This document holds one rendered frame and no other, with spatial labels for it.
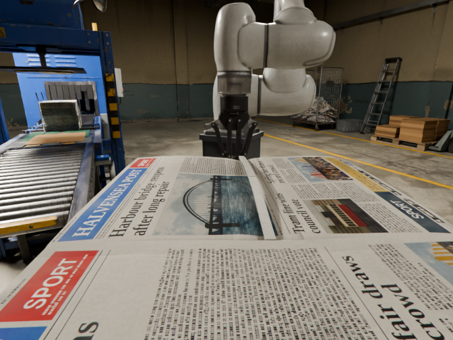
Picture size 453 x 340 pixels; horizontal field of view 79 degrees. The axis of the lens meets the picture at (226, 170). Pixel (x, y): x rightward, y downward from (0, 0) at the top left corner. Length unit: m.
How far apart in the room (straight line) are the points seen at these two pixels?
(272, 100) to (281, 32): 0.40
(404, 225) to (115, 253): 0.25
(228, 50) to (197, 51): 9.55
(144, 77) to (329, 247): 9.62
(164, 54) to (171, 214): 9.70
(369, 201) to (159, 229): 0.23
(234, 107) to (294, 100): 0.40
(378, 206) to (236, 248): 0.18
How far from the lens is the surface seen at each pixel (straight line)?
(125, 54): 9.75
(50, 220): 0.94
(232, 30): 0.71
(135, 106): 9.73
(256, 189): 0.31
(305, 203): 0.32
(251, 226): 0.26
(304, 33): 0.72
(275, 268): 0.20
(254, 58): 0.71
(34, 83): 4.59
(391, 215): 0.32
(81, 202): 1.09
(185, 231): 0.25
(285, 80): 1.06
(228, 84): 0.71
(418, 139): 6.61
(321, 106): 8.27
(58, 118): 2.98
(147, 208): 0.30
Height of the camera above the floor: 1.18
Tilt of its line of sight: 17 degrees down
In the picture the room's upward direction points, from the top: straight up
